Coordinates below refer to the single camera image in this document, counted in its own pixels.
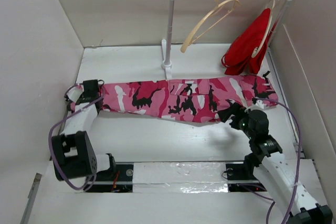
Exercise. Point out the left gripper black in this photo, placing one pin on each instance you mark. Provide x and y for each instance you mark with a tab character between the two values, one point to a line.
81	97

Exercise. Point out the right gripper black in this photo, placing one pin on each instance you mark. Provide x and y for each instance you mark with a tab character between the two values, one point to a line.
235	108

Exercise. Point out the pink camouflage trousers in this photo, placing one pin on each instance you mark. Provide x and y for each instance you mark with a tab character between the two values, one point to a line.
189	100

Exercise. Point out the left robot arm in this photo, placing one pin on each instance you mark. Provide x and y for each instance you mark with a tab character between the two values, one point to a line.
72	150

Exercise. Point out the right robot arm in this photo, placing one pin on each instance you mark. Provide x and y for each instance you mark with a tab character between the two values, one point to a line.
268	164

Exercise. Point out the red garment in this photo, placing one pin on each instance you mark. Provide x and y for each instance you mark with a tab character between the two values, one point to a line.
249	49

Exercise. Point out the silver tape strip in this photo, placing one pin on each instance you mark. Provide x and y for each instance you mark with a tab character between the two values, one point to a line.
179	177

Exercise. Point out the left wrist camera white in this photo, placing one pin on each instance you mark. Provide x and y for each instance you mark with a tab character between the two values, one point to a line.
74	93

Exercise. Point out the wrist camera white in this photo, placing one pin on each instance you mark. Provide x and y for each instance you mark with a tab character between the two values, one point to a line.
258	105
74	93

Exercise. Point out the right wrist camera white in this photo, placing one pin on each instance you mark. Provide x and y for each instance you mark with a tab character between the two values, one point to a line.
258	105

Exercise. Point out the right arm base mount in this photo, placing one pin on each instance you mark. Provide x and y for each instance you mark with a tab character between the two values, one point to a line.
239	175

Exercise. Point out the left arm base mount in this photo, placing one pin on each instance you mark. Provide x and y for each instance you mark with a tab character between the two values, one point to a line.
112	177

